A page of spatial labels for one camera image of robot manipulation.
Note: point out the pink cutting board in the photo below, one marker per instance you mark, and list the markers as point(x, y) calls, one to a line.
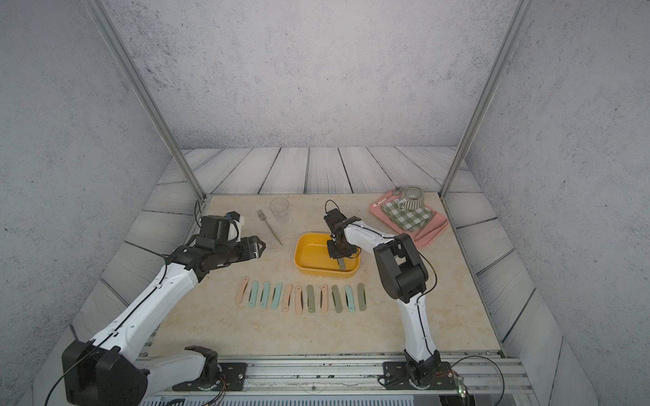
point(421, 237)

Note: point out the aluminium front rail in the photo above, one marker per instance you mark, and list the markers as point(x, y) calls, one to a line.
point(460, 377)

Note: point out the grey green folding knife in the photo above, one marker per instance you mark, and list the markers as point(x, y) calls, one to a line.
point(337, 301)

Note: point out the aluminium frame post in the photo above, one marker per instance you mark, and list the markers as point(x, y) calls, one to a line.
point(518, 22)
point(109, 33)

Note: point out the right aluminium frame post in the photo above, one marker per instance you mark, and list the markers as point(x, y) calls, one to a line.
point(518, 22)

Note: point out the pale mint folding knife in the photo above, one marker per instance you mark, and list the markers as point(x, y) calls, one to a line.
point(252, 302)

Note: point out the clear drinking glass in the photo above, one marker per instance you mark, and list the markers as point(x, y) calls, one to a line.
point(280, 209)

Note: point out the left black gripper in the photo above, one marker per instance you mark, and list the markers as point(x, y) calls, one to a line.
point(251, 249)

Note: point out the left aluminium frame post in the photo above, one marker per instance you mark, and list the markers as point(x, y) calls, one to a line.
point(109, 33)

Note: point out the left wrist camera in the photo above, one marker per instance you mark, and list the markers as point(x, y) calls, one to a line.
point(222, 229)

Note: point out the light blue folding knife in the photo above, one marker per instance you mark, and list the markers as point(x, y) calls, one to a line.
point(277, 296)

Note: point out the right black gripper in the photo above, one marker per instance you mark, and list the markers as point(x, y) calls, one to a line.
point(335, 255)

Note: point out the teal folding knife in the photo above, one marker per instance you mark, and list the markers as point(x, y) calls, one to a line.
point(350, 300)

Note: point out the silver metal fork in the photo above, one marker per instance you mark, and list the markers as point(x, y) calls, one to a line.
point(263, 218)

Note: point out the sage folding knife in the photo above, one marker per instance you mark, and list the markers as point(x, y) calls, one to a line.
point(362, 299)

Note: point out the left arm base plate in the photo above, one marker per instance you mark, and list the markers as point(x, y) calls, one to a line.
point(223, 376)

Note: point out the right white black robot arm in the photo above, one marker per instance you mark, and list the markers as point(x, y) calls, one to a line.
point(404, 278)

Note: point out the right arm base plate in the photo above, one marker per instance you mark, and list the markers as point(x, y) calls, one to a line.
point(403, 376)

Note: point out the olive green folding knife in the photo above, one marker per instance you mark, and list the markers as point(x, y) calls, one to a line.
point(311, 304)

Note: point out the green checkered cloth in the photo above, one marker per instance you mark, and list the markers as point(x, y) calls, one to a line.
point(407, 220)

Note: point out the yellow plastic storage box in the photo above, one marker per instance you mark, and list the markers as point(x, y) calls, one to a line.
point(311, 258)

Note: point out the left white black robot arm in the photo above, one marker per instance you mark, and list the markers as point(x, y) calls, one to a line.
point(106, 371)

